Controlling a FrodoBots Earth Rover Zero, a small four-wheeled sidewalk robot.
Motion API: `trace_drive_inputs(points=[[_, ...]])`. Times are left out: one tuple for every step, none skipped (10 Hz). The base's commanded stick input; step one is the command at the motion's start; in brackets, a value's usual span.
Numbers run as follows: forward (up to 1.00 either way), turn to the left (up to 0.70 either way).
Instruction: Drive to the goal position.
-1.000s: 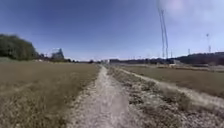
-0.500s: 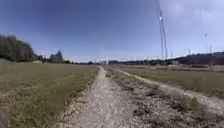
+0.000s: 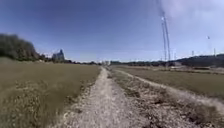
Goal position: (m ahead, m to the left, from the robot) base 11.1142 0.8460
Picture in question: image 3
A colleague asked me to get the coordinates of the pale building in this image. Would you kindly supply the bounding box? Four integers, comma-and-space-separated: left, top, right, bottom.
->
101, 60, 112, 66

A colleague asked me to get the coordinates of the pale gravel track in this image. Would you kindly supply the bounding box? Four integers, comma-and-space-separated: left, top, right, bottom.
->
49, 66, 153, 128

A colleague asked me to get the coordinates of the weedy strip between ruts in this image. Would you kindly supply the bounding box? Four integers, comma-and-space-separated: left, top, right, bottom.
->
105, 68, 224, 128

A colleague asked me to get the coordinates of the grey building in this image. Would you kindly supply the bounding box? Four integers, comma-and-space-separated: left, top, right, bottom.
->
51, 49, 66, 62

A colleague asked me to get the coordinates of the tall lattice pylon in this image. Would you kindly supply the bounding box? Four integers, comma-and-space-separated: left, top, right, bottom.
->
160, 11, 172, 68

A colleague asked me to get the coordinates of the pale dirt rut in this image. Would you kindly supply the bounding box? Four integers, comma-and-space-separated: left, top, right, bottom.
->
113, 68, 224, 114

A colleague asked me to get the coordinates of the dry grass field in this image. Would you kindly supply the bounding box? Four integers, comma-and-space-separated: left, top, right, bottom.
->
0, 57, 102, 128
114, 65, 224, 101

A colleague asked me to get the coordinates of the wooded hill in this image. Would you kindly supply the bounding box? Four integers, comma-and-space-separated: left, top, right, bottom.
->
110, 54, 224, 69

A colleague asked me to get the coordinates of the row of dark trees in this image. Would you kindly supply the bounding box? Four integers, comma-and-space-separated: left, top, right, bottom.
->
0, 33, 46, 62

